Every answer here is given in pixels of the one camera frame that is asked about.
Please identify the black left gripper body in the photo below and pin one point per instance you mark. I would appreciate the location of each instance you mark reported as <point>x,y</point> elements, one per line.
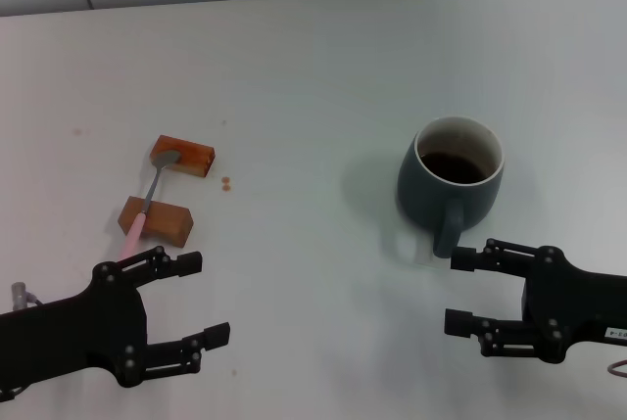
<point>73,332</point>

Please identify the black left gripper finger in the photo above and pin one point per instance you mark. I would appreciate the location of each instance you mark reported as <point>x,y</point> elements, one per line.
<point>186,346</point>
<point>166,263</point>

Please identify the brown notched wooden block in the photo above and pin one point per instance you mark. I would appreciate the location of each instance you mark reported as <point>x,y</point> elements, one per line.
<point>166,224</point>

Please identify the grey ceramic cup with coffee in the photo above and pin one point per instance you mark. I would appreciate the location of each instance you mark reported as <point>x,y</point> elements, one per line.
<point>453,185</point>

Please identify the stained flat wooden block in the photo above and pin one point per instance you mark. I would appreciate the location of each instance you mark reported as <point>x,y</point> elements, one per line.
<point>193,158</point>

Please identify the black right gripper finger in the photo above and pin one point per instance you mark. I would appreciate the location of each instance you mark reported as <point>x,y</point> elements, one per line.
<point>490,257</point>
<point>490,332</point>

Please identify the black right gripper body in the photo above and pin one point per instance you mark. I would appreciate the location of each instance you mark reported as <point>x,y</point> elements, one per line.
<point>573,302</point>

